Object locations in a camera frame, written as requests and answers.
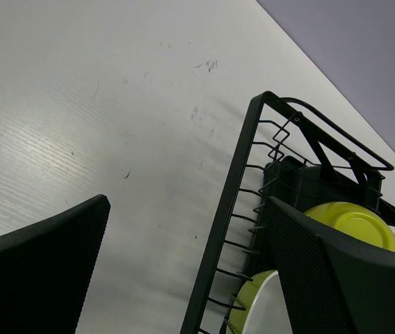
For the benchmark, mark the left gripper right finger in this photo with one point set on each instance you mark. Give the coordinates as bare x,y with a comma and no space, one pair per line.
332,283

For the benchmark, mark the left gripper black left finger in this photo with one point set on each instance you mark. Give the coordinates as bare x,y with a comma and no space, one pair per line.
46,268

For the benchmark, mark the green bowl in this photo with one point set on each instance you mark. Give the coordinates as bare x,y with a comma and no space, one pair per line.
355,221

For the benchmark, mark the white square bowl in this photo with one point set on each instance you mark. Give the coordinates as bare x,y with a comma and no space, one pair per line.
262,308

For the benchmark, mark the black dish rack tray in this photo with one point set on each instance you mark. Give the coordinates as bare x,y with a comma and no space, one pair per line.
304,187

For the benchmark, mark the black wire plate rack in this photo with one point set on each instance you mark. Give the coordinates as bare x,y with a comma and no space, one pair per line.
274,128

